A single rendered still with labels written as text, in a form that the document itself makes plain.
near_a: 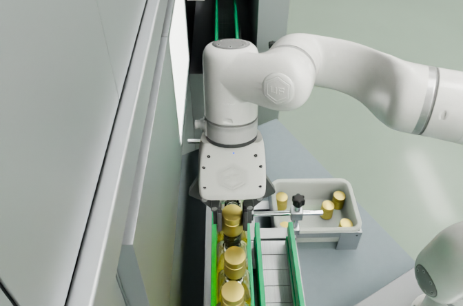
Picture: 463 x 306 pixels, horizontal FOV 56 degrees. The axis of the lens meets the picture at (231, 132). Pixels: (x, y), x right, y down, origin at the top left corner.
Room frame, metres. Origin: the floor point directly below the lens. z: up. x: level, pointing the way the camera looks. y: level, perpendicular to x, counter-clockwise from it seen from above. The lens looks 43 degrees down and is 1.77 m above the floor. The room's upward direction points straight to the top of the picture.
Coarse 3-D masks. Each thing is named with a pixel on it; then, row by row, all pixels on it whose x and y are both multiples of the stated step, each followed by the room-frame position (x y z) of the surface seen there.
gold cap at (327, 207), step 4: (324, 204) 0.73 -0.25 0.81; (328, 204) 0.73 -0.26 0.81; (332, 204) 0.73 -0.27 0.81; (324, 208) 0.72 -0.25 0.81; (328, 208) 0.72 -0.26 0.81; (332, 208) 0.72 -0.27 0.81; (324, 212) 0.72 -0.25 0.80; (328, 212) 0.71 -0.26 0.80; (332, 212) 0.72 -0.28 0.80; (320, 216) 0.72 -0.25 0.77; (324, 216) 0.72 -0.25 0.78; (328, 216) 0.71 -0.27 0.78
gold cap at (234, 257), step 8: (232, 248) 0.38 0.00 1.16; (240, 248) 0.38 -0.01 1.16; (224, 256) 0.36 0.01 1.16; (232, 256) 0.36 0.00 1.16; (240, 256) 0.36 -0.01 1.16; (224, 264) 0.36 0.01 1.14; (232, 264) 0.35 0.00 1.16; (240, 264) 0.35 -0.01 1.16; (232, 272) 0.35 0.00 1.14; (240, 272) 0.35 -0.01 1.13
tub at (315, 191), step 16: (288, 192) 0.79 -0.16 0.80; (304, 192) 0.79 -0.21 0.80; (320, 192) 0.79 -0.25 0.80; (352, 192) 0.75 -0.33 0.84; (288, 208) 0.75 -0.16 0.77; (304, 208) 0.75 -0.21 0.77; (320, 208) 0.75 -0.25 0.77; (352, 208) 0.71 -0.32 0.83; (304, 224) 0.70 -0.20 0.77; (320, 224) 0.70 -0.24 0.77; (336, 224) 0.70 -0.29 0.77
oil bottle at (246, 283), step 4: (220, 272) 0.38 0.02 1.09; (224, 272) 0.38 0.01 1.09; (248, 272) 0.38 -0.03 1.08; (220, 276) 0.37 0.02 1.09; (224, 276) 0.37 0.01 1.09; (244, 276) 0.37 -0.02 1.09; (248, 276) 0.37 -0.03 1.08; (220, 280) 0.36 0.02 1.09; (224, 280) 0.36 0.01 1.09; (244, 280) 0.36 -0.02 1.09; (248, 280) 0.36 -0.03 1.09; (220, 284) 0.36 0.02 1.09; (244, 284) 0.36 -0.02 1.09; (248, 284) 0.36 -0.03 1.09; (220, 288) 0.35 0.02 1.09; (244, 288) 0.35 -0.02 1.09; (248, 288) 0.35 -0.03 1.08; (220, 292) 0.35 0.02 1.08; (248, 292) 0.35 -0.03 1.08; (220, 296) 0.34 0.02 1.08; (244, 296) 0.34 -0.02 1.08; (248, 296) 0.34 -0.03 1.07; (220, 300) 0.34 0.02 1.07; (248, 300) 0.34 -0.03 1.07
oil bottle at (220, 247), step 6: (222, 240) 0.44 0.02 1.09; (240, 240) 0.44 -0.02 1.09; (216, 246) 0.44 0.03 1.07; (222, 246) 0.43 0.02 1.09; (240, 246) 0.43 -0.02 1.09; (246, 246) 0.43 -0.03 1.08; (216, 252) 0.43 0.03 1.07; (222, 252) 0.41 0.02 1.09; (246, 252) 0.42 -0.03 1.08; (216, 258) 0.41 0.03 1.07; (222, 258) 0.40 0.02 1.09; (246, 258) 0.41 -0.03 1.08; (216, 264) 0.40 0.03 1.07; (222, 264) 0.40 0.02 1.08; (246, 264) 0.40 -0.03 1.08
